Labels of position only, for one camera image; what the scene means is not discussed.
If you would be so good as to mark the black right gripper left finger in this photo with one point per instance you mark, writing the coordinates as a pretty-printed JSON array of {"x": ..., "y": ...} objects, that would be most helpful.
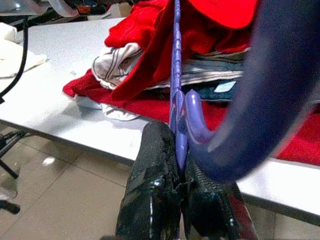
[{"x": 150, "y": 187}]

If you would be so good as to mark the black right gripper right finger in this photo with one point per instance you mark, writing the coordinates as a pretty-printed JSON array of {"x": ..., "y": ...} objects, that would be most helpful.
[{"x": 210, "y": 212}]

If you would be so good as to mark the purple plastic hanger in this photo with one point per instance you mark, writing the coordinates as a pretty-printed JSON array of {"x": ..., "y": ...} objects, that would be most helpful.
[{"x": 177, "y": 62}]

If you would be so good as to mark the red cloth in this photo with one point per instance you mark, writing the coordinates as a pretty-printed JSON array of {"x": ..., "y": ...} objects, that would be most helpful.
[{"x": 155, "y": 110}]

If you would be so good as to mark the blue jeans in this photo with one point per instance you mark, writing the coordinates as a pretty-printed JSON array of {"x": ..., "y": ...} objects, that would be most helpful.
[{"x": 210, "y": 96}]

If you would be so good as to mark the white striped garment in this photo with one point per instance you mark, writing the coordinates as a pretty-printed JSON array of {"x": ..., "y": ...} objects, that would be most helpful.
[{"x": 112, "y": 67}]

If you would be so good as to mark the white table black legs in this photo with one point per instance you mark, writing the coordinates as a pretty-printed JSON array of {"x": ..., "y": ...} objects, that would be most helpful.
[{"x": 62, "y": 50}]

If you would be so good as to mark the white crumpled garment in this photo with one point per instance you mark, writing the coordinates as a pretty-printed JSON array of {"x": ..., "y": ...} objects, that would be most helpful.
[{"x": 15, "y": 57}]

